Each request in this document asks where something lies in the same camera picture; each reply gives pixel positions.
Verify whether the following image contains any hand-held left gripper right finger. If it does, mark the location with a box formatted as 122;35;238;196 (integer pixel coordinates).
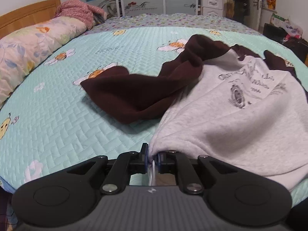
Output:
157;150;237;195

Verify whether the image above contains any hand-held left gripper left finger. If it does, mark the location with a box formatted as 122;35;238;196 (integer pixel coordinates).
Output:
66;143;148;195

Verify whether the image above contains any grey and brown printed sweatshirt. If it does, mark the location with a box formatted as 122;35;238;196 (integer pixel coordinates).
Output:
80;34;308;196

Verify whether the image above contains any bee print quilted blanket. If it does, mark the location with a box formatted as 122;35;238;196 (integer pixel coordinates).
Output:
0;25;308;198

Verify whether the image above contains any purple floral bedsheet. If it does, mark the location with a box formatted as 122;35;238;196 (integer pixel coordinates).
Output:
85;13;260;35

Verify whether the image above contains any white floor fan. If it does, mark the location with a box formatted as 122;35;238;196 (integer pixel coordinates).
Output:
103;0;121;18

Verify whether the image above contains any floral pillow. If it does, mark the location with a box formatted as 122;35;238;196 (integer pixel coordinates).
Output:
0;17;88;106

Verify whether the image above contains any pink knitted garment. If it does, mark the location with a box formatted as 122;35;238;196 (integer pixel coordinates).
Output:
55;0;106;30

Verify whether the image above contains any white drawer cabinet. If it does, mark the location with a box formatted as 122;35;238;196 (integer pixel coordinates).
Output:
202;0;227;18

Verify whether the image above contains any dark hanging coat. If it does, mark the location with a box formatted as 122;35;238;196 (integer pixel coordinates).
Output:
228;0;251;25

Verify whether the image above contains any black bag pile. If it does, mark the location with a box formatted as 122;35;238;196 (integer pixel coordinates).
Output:
262;23;308;63

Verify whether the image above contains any white room door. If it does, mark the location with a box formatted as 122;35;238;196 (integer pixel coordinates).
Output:
250;0;263;30

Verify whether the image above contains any wooden headboard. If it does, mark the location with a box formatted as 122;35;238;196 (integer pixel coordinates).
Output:
0;0;62;39

